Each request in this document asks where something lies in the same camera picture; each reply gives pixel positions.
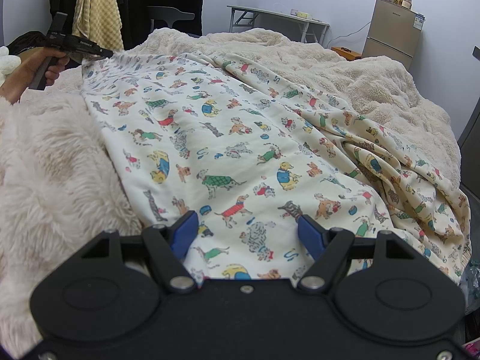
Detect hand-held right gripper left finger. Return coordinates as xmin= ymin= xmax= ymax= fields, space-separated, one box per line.
xmin=80 ymin=211 xmax=199 ymax=294

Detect person's left forearm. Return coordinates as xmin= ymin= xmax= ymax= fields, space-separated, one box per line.
xmin=0 ymin=58 xmax=32 ymax=105

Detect yellow waffle towel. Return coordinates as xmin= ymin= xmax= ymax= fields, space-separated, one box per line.
xmin=72 ymin=0 xmax=124 ymax=51

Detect grey chair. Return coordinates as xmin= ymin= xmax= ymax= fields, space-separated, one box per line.
xmin=146 ymin=5 xmax=196 ymax=32

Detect orange box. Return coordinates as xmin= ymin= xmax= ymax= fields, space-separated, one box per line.
xmin=331 ymin=46 xmax=364 ymax=61

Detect white plush item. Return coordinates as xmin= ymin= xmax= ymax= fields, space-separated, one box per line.
xmin=0 ymin=46 xmax=21 ymax=83

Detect person's left hand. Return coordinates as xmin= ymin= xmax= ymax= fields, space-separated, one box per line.
xmin=22 ymin=50 xmax=71 ymax=91

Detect grey folding table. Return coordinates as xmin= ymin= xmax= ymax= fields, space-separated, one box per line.
xmin=227 ymin=5 xmax=331 ymax=44

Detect cream fluffy blanket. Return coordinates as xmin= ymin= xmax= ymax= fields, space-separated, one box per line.
xmin=0 ymin=27 xmax=463 ymax=349

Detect dog print fitted sheet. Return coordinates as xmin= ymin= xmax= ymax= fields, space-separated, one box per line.
xmin=80 ymin=52 xmax=472 ymax=286

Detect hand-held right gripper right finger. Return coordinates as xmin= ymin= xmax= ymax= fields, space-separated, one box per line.
xmin=297 ymin=214 xmax=417 ymax=295

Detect fridge power cable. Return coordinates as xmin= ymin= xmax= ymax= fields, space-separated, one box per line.
xmin=326 ymin=20 xmax=372 ymax=46

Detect beige small fridge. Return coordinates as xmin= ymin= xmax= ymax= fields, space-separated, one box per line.
xmin=362 ymin=0 xmax=426 ymax=61

